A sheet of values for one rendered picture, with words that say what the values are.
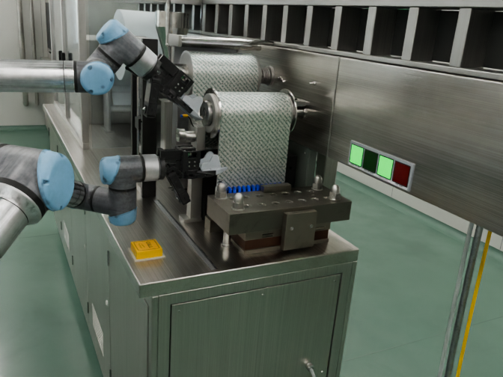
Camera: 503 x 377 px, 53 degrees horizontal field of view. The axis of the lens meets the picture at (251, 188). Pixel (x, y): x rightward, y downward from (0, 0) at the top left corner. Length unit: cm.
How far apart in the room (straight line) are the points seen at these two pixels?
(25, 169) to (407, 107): 87
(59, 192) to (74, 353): 160
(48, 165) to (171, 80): 53
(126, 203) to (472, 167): 86
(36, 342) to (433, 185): 203
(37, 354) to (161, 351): 130
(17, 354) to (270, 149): 161
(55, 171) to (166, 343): 56
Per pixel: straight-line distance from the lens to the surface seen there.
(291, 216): 140
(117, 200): 140
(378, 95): 137
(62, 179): 107
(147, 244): 139
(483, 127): 115
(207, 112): 148
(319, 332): 161
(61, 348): 262
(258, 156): 154
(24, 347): 268
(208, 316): 138
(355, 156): 144
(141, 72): 141
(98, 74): 124
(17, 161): 107
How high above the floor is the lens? 152
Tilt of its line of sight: 18 degrees down
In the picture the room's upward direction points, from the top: 4 degrees clockwise
